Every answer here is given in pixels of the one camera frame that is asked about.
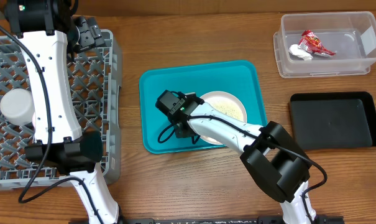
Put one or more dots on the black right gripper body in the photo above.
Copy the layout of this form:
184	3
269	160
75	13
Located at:
181	130

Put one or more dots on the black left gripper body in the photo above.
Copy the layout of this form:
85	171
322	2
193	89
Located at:
86	37

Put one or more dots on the white plate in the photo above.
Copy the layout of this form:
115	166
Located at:
227	104

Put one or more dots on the grey bowl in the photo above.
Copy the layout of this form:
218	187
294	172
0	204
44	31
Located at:
17	106

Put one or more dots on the white napkin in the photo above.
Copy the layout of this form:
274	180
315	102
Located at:
300	53

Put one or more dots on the red foil wrapper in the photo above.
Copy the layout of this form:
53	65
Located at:
312	44

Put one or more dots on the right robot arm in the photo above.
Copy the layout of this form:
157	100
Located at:
278	166

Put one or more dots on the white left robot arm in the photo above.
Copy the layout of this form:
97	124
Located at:
50	34

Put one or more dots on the grey dishwasher rack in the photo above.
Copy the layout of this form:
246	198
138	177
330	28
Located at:
94	84

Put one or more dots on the teal serving tray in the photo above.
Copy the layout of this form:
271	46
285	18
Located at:
238	78

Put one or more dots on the pink cup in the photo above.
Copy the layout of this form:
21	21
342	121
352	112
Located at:
34	120

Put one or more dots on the clear plastic bin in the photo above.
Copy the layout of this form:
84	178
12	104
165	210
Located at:
354	22

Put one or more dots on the black tray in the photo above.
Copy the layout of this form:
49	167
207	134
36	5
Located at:
333	120

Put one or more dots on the white label on bin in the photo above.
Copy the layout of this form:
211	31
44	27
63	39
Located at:
369	40

